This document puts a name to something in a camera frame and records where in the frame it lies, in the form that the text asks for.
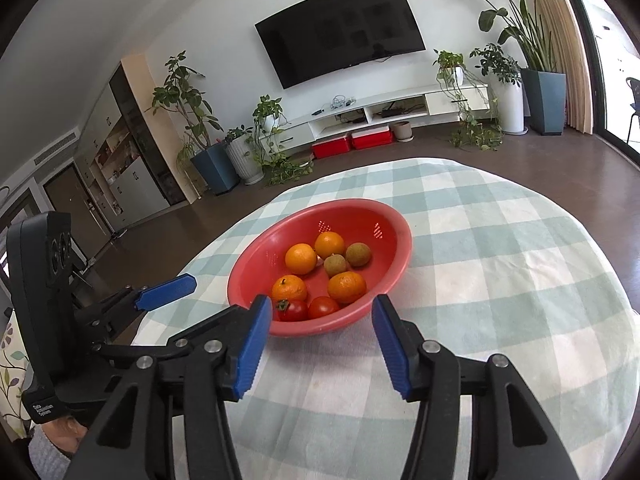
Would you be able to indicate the large-leaf plant grey-blue pot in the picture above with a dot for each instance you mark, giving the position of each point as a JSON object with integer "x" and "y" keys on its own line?
{"x": 545, "y": 100}

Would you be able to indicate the small beige empty pot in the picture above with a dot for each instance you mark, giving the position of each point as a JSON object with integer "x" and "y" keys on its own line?
{"x": 402, "y": 131}

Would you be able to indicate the black framed glass door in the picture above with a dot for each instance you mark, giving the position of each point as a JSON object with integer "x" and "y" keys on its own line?
{"x": 590, "y": 60}

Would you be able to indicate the beige curtain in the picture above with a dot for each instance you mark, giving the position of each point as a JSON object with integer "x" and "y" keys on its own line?
{"x": 565, "y": 35}

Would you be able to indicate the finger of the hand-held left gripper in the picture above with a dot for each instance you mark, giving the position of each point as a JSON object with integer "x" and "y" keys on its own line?
{"x": 200, "y": 330}
{"x": 167, "y": 291}

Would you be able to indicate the trailing pothos with floor vines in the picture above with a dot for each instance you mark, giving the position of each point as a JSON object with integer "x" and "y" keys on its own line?
{"x": 270, "y": 110}

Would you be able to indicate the red storage box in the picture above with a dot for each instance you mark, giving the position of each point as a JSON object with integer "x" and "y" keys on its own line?
{"x": 371, "y": 138}
{"x": 331, "y": 147}

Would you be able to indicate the trailing pothos in white pot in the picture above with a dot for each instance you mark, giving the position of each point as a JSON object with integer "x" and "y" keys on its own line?
{"x": 452, "y": 62}

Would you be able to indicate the tall wooden wall cabinet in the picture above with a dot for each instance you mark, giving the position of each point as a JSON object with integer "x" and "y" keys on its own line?
{"x": 135, "y": 160}

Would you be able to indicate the brown kiwi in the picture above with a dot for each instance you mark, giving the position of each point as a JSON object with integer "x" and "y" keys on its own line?
{"x": 335, "y": 265}
{"x": 358, "y": 254}

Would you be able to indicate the black balcony chair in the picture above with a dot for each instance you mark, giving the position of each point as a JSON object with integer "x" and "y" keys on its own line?
{"x": 634, "y": 105}

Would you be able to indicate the black wall television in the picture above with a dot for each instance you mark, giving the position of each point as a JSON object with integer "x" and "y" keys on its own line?
{"x": 340, "y": 30}

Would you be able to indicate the person's left forearm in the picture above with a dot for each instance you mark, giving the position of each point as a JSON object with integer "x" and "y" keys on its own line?
{"x": 52, "y": 452}

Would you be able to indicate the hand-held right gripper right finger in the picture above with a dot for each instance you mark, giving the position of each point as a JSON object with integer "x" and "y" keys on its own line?
{"x": 392, "y": 350}

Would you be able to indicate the green checked tablecloth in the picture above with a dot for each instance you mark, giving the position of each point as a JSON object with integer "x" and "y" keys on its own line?
{"x": 500, "y": 270}

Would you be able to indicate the plant in white ribbed pot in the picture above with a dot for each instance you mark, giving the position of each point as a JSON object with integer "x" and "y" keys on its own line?
{"x": 245, "y": 160}

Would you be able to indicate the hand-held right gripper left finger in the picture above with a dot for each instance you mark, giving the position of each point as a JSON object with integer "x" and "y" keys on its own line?
{"x": 252, "y": 347}

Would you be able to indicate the orange with stem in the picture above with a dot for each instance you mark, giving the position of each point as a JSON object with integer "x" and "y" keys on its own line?
{"x": 289, "y": 291}

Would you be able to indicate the tall leafy plant blue pot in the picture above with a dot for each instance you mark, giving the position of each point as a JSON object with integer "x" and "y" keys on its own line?
{"x": 215, "y": 167}

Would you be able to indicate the bushy plant tall white pot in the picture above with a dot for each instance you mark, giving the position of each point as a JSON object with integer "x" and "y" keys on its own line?
{"x": 510, "y": 105}

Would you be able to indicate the white floral tablecloth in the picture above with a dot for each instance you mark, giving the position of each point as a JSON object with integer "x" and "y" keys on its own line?
{"x": 12, "y": 375}

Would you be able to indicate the white television cabinet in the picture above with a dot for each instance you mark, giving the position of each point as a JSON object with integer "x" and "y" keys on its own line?
{"x": 445, "y": 102}

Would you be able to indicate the black set-top box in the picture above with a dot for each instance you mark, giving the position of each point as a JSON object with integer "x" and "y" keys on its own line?
{"x": 393, "y": 112}

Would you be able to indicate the red plastic colander bowl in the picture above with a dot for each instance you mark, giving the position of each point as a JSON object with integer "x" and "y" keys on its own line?
{"x": 390, "y": 260}

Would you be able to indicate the brown entry door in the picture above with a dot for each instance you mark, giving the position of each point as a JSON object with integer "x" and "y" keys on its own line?
{"x": 77, "y": 202}

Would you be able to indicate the red tomato with green calyx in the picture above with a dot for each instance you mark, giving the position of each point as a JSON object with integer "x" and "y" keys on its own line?
{"x": 294, "y": 311}

